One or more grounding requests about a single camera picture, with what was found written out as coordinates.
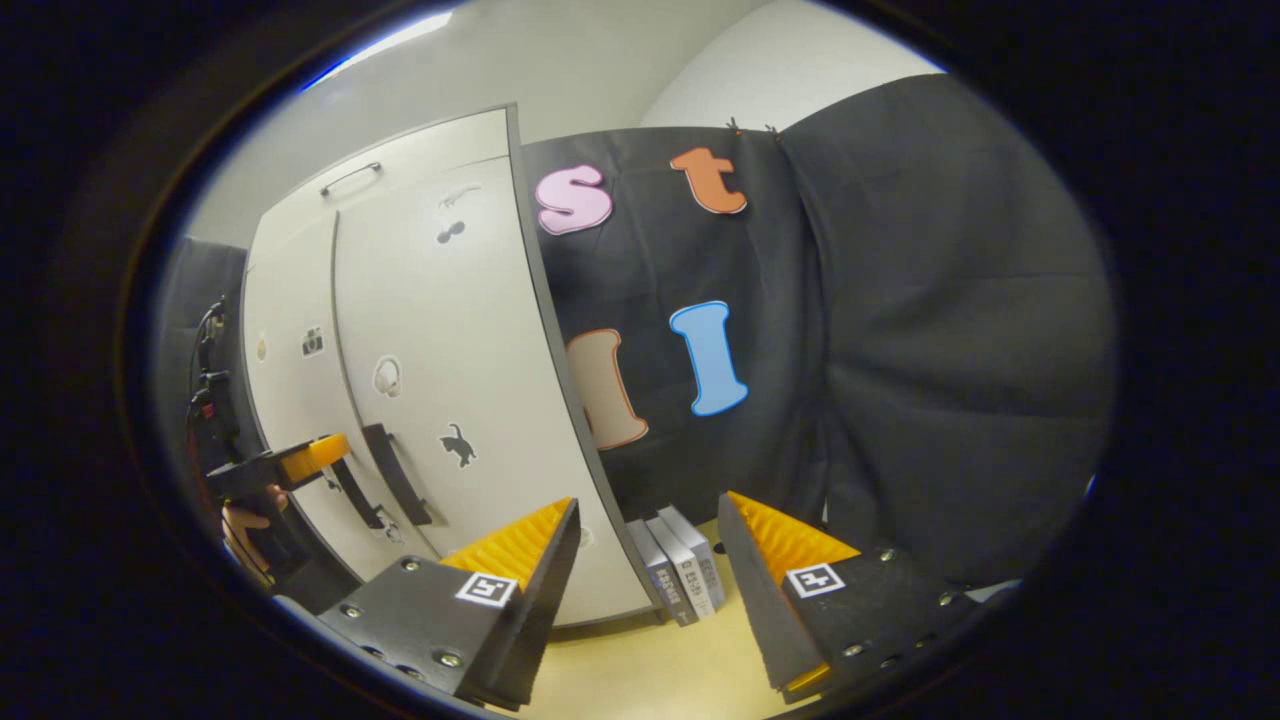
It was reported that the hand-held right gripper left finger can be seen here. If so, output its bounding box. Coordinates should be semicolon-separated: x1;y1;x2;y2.
318;497;581;711

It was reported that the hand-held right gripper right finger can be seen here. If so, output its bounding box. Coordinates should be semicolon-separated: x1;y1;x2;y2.
718;490;986;706

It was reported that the white shoe cabinet door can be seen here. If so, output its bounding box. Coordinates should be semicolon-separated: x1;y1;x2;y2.
332;155;656;626
243;215;441;583

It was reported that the white shoe cabinet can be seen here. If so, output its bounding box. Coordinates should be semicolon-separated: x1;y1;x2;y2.
240;103;666;629

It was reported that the white cabinet drawer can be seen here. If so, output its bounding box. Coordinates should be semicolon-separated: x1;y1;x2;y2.
250;108;516;251

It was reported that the grey blue book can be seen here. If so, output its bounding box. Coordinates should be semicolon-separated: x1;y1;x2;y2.
660;505;726;611

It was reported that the dark book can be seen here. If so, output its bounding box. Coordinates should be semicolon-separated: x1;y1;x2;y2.
627;518;698;626

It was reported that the black backdrop cloth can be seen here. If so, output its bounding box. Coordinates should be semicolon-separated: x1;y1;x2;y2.
150;72;1119;591

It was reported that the black door handle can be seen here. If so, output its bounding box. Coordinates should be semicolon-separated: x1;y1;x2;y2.
362;423;434;528
325;455;386;531

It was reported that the dark drawer handle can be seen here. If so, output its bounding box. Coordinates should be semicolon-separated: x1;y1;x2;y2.
320;162;384;198

